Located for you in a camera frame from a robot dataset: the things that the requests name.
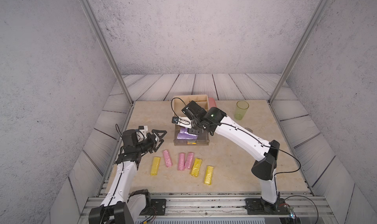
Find purple bag roll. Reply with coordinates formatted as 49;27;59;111
180;128;199;136
177;133;198;140

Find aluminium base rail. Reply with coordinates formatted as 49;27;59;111
136;192;337;224

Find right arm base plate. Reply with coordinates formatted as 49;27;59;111
245;198;291;215

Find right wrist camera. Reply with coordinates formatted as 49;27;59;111
172;117;192;128

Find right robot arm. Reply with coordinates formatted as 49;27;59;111
182;101;280;205

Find pink bag roll right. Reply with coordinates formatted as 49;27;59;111
185;152;194;170

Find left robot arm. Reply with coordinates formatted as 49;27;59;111
88;126;167;224

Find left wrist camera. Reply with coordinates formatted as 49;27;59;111
138;126;148;138

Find yellow bag roll right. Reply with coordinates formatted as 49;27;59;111
204;166;214;185

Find right aluminium frame post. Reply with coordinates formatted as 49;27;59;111
268;0;330;106

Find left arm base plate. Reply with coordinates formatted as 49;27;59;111
140;199;167;216

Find yellow bag roll far left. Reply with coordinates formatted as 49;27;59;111
150;157;161;176

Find transparent drawer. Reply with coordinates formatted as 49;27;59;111
173;125;210;146

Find pink bag roll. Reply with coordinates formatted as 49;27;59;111
163;149;173;168
185;152;194;170
178;153;186;171

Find left aluminium frame post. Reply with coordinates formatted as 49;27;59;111
79;0;134;105

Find purple bag roll front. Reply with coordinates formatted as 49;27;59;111
177;133;198;140

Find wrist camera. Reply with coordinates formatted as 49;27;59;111
138;126;148;138
172;117;192;128

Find pink bag roll left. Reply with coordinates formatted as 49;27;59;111
163;149;173;168

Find pink bag roll middle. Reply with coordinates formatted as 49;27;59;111
178;153;186;171

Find yellow bag roll middle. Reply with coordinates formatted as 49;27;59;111
190;158;202;177

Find green translucent cup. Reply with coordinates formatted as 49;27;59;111
234;101;249;120

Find beige drawer organizer cabinet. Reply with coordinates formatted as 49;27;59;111
172;94;210;126

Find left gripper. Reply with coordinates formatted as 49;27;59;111
135;130;166;155

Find yellow bag roll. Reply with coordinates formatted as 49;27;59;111
204;166;214;185
190;158;202;177
150;157;161;176

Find pink sponge block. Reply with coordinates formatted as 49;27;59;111
208;97;217;109

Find aluminium frame post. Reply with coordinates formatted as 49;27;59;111
79;0;134;105
268;0;330;106

